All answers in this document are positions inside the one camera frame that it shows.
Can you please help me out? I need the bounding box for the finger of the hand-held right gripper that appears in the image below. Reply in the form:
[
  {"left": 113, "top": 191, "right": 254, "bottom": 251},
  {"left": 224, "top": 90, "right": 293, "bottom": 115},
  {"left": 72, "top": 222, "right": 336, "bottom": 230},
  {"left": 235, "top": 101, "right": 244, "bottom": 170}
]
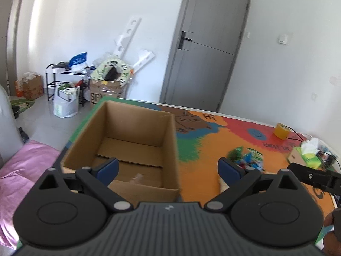
[{"left": 287, "top": 162, "right": 332, "bottom": 190}]

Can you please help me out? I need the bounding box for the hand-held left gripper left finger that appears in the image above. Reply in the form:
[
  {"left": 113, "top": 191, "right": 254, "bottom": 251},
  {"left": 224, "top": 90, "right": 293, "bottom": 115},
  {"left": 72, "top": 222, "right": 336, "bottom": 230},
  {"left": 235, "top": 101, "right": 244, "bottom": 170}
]
[{"left": 33, "top": 158, "right": 134, "bottom": 214}]

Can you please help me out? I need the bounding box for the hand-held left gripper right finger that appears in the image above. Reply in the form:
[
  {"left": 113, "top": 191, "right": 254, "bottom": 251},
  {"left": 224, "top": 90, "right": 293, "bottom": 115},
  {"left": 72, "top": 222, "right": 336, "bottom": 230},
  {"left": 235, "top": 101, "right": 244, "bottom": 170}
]
[{"left": 204, "top": 158, "right": 303, "bottom": 214}]

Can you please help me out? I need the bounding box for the green cow biscuit packet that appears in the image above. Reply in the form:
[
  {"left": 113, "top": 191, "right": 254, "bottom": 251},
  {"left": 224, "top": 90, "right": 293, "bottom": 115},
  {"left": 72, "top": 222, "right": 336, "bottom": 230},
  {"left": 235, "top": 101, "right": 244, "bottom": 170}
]
[{"left": 246, "top": 147, "right": 264, "bottom": 163}]

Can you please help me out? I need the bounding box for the person's right hand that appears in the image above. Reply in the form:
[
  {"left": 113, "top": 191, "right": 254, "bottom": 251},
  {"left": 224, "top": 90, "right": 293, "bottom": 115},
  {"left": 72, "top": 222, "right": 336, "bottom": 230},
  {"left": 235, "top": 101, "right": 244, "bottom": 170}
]
[{"left": 322, "top": 213, "right": 341, "bottom": 255}]

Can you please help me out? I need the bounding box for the dark green snack packet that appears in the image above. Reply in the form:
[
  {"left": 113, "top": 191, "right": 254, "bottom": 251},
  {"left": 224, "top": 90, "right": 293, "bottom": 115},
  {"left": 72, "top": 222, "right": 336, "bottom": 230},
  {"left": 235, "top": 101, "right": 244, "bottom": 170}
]
[{"left": 227, "top": 147, "right": 245, "bottom": 163}]

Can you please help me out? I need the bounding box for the green tissue box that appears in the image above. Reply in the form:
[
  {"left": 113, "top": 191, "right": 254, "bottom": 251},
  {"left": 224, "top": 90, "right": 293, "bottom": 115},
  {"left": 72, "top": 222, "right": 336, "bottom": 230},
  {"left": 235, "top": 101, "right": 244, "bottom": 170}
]
[{"left": 287, "top": 138, "right": 323, "bottom": 169}]

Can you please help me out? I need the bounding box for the blue snack packet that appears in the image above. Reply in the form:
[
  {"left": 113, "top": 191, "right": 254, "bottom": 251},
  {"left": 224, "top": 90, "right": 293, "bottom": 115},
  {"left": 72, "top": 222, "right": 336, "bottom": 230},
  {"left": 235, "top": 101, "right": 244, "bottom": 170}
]
[{"left": 244, "top": 156, "right": 264, "bottom": 170}]

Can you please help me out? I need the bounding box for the black device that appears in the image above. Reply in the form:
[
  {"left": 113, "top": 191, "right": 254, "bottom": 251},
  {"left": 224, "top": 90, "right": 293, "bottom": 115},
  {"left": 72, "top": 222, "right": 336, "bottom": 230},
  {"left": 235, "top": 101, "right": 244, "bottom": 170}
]
[{"left": 320, "top": 149, "right": 337, "bottom": 166}]

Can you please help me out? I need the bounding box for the yellow tape roll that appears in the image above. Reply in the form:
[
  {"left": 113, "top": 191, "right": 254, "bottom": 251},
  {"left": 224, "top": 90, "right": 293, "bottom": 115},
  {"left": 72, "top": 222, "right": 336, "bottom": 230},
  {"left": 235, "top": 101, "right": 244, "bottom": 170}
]
[{"left": 274, "top": 123, "right": 291, "bottom": 140}]

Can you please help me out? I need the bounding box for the white plastic bag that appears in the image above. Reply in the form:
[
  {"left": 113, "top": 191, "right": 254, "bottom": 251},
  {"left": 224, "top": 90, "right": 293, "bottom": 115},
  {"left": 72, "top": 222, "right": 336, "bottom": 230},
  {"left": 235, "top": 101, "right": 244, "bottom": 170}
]
[{"left": 53, "top": 81, "right": 80, "bottom": 118}]

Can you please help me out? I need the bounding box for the printed brown cardboard box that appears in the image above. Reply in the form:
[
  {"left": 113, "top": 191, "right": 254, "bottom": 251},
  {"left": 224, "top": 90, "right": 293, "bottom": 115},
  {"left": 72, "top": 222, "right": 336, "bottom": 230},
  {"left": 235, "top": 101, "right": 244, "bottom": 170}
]
[{"left": 89, "top": 79, "right": 126, "bottom": 108}]

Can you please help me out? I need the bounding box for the pink blanket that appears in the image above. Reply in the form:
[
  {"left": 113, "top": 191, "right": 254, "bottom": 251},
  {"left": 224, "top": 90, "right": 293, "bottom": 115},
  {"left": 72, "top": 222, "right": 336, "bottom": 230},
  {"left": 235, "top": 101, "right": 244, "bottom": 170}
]
[{"left": 0, "top": 140, "right": 60, "bottom": 248}]

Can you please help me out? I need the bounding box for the panda print cushion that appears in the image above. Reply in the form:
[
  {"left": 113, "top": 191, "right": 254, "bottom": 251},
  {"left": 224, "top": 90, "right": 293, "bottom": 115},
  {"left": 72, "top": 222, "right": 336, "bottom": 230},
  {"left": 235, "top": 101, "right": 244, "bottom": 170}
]
[{"left": 91, "top": 59, "right": 131, "bottom": 87}]

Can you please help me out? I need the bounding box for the black shoe rack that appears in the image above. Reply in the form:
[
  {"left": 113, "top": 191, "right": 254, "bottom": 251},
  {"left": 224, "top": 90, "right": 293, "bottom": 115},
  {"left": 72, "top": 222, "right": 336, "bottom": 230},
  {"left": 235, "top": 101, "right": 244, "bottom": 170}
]
[{"left": 45, "top": 64, "right": 91, "bottom": 107}]

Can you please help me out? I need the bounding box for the green floor rug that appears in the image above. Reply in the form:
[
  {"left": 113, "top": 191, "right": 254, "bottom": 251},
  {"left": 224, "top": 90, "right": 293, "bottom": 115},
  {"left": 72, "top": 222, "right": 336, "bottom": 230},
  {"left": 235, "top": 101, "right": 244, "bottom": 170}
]
[{"left": 10, "top": 99, "right": 36, "bottom": 114}]

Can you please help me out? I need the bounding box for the white rounded object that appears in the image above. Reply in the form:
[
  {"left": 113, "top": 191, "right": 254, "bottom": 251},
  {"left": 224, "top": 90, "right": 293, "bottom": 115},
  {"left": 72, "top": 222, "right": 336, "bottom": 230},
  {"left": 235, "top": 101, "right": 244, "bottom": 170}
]
[{"left": 0, "top": 84, "right": 23, "bottom": 166}]

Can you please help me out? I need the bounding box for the small brown cardboard box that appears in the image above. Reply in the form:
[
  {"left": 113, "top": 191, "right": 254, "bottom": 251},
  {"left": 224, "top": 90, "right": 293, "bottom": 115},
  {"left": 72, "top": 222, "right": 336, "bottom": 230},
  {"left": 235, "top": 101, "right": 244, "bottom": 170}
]
[{"left": 14, "top": 75, "right": 44, "bottom": 100}]

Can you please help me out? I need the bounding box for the grey door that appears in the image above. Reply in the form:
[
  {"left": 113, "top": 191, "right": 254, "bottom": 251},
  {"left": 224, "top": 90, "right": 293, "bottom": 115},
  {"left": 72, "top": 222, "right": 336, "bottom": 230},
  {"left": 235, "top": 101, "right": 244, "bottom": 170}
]
[{"left": 160, "top": 0, "right": 252, "bottom": 112}]

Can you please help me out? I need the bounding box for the blue plastic bag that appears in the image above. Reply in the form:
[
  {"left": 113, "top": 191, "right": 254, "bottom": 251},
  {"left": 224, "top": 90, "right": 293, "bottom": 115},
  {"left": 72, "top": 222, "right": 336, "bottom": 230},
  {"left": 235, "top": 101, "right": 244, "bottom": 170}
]
[{"left": 69, "top": 52, "right": 88, "bottom": 67}]

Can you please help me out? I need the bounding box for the short white board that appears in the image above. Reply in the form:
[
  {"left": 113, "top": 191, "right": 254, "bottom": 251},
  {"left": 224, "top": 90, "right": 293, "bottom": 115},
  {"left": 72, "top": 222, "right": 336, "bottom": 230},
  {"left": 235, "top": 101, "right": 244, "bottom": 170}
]
[{"left": 132, "top": 49, "right": 155, "bottom": 74}]

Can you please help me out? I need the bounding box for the white board with holes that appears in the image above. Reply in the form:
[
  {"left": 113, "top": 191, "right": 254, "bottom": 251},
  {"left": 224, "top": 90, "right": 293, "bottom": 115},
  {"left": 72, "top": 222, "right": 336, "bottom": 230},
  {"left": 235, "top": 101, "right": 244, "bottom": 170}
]
[{"left": 112, "top": 16, "right": 142, "bottom": 58}]

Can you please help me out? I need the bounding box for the grey wardrobe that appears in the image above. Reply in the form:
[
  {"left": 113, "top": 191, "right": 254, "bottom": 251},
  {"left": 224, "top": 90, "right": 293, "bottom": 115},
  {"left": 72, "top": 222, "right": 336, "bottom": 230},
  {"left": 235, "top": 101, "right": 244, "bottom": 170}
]
[{"left": 0, "top": 0, "right": 16, "bottom": 96}]

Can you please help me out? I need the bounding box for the black cable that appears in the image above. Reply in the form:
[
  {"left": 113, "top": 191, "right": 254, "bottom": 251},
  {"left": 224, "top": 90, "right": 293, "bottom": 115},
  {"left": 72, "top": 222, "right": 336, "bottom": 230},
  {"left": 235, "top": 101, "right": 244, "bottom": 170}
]
[{"left": 284, "top": 125, "right": 309, "bottom": 142}]

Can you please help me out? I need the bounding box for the black door handle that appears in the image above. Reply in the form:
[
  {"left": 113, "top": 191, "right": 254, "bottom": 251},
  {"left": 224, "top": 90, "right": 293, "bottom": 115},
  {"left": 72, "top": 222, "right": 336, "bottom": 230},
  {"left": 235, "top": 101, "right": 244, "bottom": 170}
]
[{"left": 178, "top": 31, "right": 193, "bottom": 50}]

